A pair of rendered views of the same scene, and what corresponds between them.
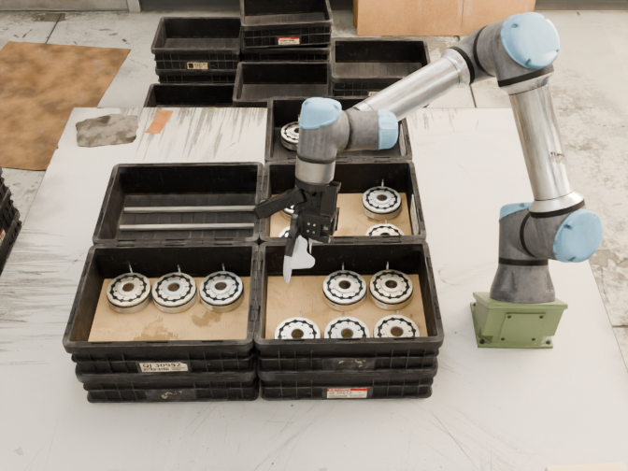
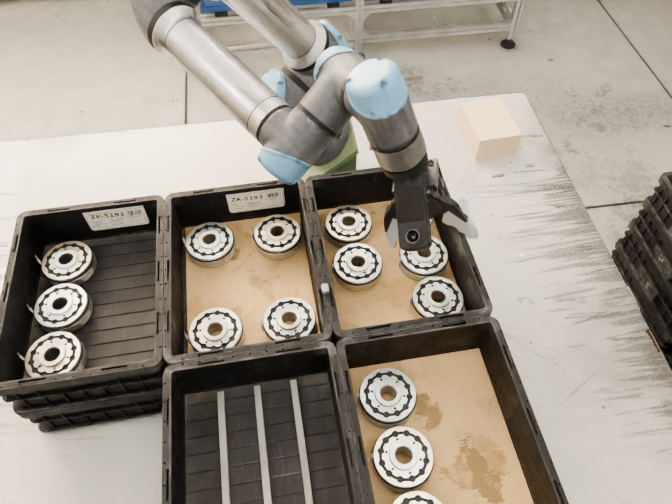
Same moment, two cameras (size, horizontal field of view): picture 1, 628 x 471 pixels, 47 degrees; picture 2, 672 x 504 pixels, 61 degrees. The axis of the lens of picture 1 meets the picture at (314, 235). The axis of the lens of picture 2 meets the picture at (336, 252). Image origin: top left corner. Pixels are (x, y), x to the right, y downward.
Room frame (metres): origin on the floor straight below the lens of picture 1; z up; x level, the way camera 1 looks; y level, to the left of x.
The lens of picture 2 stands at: (1.26, 0.59, 1.83)
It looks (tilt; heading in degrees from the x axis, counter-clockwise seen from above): 54 degrees down; 261
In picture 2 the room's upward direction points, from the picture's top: straight up
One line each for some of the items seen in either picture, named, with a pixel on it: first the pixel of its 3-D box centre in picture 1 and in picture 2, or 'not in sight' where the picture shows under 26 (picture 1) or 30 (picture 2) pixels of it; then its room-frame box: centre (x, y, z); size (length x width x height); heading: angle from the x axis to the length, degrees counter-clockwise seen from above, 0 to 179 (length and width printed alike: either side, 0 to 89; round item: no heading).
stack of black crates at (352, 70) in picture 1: (378, 104); not in sight; (2.56, -0.28, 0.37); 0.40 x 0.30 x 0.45; 89
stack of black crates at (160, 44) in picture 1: (203, 64); not in sight; (2.97, 0.52, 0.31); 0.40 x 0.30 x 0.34; 89
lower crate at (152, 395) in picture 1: (177, 336); not in sight; (1.04, 0.33, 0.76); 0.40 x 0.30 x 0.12; 90
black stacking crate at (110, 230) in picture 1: (185, 218); (264, 479); (1.34, 0.33, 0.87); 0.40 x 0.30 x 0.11; 90
